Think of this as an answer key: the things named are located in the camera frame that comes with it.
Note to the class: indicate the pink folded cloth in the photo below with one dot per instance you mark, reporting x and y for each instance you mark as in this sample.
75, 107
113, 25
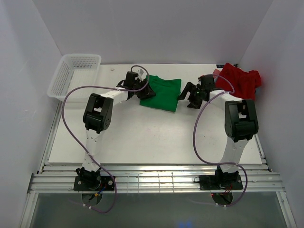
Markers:
216, 72

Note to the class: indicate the white plastic basket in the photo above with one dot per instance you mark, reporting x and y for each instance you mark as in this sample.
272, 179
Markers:
73, 70

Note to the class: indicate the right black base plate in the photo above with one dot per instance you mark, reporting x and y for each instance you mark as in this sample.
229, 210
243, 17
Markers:
214, 182

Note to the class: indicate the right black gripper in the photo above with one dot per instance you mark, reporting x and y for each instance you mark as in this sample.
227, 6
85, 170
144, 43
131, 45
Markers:
189, 87

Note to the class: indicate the green t shirt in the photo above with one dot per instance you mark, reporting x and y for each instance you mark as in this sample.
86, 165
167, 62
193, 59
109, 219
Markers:
166, 94

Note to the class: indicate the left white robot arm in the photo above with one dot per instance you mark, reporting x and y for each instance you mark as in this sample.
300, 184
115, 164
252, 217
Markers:
97, 118

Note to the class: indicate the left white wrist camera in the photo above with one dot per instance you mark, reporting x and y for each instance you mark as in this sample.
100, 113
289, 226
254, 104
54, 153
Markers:
140, 73

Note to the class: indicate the red t shirt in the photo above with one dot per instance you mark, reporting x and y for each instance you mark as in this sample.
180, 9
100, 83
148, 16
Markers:
244, 83

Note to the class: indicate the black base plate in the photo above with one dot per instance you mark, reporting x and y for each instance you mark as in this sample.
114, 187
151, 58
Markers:
103, 182
214, 182

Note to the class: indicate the aluminium rail frame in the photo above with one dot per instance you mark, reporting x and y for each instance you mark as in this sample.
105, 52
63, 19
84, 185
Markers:
147, 150

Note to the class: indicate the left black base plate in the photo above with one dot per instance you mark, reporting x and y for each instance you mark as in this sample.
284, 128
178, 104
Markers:
103, 182

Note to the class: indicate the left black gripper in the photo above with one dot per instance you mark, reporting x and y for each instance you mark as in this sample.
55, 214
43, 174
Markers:
147, 92

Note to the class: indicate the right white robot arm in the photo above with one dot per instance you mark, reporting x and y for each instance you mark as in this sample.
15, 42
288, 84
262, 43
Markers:
240, 125

